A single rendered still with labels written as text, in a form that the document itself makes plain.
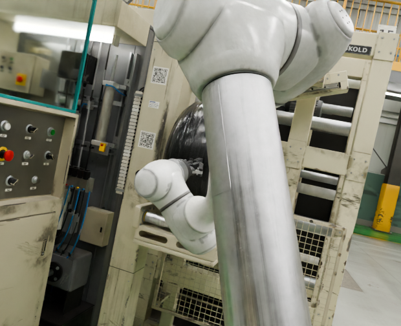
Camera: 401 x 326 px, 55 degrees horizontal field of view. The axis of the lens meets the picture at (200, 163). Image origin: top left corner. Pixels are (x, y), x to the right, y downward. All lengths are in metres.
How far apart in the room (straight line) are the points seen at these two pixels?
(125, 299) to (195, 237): 0.90
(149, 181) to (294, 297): 0.63
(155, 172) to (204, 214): 0.17
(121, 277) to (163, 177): 0.92
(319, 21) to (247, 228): 0.34
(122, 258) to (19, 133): 0.71
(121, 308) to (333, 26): 1.55
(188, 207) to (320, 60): 0.53
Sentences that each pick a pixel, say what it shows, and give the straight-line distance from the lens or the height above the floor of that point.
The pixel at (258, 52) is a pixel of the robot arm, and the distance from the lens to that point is 0.52.
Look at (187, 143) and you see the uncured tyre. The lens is 1.46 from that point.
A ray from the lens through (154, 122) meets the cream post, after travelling 1.72.
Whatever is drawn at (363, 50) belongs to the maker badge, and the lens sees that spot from 2.23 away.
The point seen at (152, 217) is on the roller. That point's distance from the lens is 1.64.
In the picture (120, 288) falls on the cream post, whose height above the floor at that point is 0.53.
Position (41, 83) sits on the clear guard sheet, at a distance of 1.59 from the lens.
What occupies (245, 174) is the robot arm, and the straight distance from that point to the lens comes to 0.46.
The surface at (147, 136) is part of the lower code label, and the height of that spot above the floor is 1.23.
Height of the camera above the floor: 1.26
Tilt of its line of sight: 3 degrees down
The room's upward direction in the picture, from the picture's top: 12 degrees clockwise
